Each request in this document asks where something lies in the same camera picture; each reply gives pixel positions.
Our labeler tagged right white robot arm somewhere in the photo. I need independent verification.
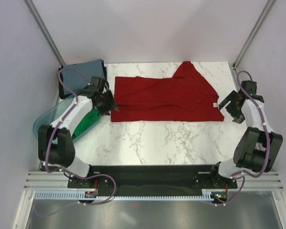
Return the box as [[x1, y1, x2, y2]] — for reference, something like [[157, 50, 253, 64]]
[[208, 81, 283, 188]]

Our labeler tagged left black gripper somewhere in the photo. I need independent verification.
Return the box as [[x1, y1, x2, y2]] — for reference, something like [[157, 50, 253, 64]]
[[95, 90, 118, 117]]

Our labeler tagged green t shirt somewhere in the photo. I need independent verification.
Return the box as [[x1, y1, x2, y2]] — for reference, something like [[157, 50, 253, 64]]
[[72, 109, 100, 139]]

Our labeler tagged white slotted cable duct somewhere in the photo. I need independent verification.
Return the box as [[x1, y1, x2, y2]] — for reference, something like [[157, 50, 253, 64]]
[[34, 190, 214, 201]]

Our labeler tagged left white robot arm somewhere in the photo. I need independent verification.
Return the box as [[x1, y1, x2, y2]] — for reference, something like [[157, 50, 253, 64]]
[[38, 77, 118, 187]]

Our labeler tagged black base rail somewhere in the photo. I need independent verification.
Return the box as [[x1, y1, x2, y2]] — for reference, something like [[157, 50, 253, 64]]
[[68, 164, 237, 197]]

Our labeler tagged aluminium frame post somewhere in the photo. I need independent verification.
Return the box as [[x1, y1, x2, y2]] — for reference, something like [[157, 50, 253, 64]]
[[232, 0, 277, 69], [23, 0, 65, 65]]

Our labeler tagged right aluminium frame post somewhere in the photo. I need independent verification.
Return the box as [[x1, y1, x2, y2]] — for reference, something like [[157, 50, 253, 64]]
[[232, 0, 277, 69]]

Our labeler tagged folded grey-blue t shirt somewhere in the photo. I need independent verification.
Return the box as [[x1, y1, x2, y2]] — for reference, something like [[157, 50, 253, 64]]
[[59, 59, 107, 92]]

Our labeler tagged red t shirt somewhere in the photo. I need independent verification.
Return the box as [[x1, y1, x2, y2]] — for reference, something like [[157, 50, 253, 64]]
[[111, 61, 224, 123]]

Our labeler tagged left aluminium frame post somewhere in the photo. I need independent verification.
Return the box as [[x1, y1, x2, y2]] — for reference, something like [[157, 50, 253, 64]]
[[23, 0, 65, 65]]

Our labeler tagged clear teal plastic bin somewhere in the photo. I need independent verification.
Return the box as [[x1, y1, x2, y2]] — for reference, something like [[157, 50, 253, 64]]
[[33, 97, 101, 142]]

